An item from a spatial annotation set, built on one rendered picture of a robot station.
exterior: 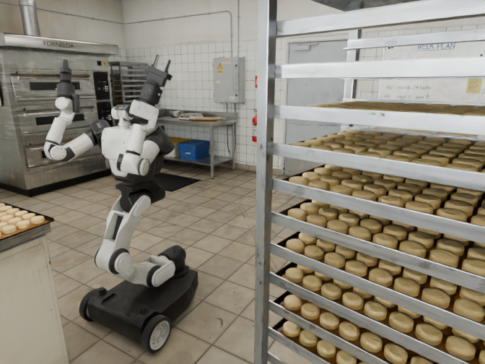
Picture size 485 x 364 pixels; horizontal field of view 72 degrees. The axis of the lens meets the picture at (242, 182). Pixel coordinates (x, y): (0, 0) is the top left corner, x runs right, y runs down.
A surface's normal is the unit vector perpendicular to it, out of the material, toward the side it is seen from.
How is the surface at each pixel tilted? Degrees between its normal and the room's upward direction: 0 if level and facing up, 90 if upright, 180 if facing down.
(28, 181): 90
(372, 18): 90
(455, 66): 90
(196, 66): 90
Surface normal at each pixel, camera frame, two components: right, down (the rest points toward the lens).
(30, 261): 0.87, 0.14
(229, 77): -0.51, 0.25
